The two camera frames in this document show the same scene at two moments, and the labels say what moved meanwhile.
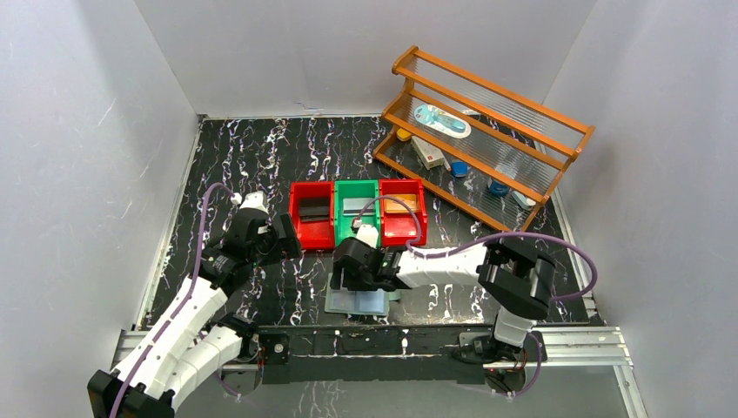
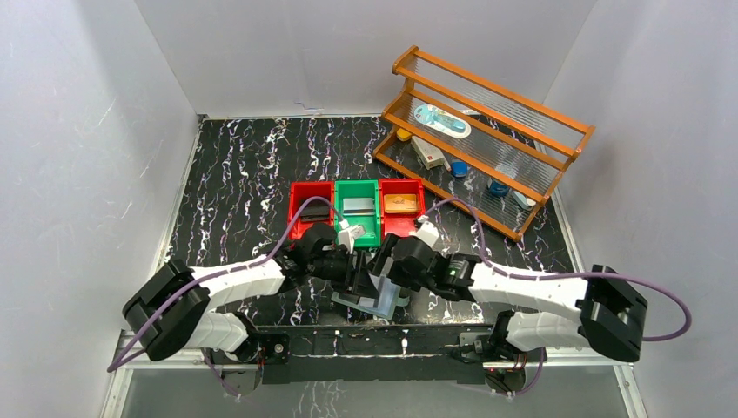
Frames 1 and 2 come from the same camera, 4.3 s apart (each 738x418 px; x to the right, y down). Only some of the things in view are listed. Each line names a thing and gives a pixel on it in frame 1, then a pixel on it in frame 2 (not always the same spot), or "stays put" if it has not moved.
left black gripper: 285,236 -> 353,271
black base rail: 383,355 stays put
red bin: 403,229 stays put
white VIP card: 353,206 stays put
